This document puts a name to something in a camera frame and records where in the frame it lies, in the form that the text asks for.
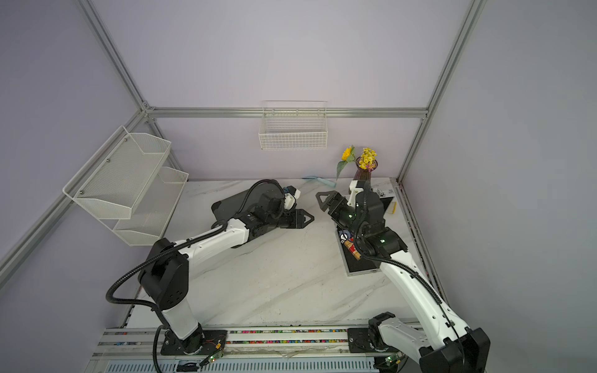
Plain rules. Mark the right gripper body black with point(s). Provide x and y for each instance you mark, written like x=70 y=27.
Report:
x=347 y=216

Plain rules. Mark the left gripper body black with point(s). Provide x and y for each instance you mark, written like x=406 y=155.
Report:
x=283 y=220

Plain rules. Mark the silver aluminium poker case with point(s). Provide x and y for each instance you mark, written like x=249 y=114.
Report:
x=374 y=247

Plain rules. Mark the dark grey poker case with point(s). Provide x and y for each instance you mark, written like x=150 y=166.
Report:
x=242 y=206

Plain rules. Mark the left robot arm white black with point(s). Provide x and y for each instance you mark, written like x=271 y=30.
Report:
x=162 y=281

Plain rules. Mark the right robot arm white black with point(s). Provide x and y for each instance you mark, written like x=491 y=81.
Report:
x=445 y=343

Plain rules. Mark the light blue plastic tool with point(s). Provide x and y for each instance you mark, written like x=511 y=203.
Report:
x=326 y=182

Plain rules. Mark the red playing card box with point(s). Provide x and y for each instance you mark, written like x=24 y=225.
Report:
x=349 y=245

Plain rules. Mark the purple glass vase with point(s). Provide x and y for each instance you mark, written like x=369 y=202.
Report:
x=363 y=175

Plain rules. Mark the yellow sunflower with leaf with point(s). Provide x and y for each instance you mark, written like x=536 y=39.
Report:
x=347 y=157

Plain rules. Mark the yellow flower bunch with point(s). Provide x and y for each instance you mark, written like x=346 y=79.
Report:
x=368 y=160

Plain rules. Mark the white mesh two-tier shelf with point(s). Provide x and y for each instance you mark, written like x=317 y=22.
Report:
x=128 y=187

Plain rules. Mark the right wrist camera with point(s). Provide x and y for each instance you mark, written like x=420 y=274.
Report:
x=355 y=188

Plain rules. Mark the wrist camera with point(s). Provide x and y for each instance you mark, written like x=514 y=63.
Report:
x=355 y=188
x=291 y=197

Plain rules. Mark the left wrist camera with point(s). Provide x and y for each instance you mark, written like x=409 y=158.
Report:
x=291 y=197

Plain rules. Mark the white wire wall basket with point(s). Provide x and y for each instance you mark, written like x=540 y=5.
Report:
x=288 y=125

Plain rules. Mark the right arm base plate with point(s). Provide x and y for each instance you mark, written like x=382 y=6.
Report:
x=359 y=341

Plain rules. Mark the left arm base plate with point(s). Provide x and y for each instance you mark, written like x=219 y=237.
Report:
x=207 y=344

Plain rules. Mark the aluminium frame rail structure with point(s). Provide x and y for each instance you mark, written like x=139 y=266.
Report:
x=20 y=253

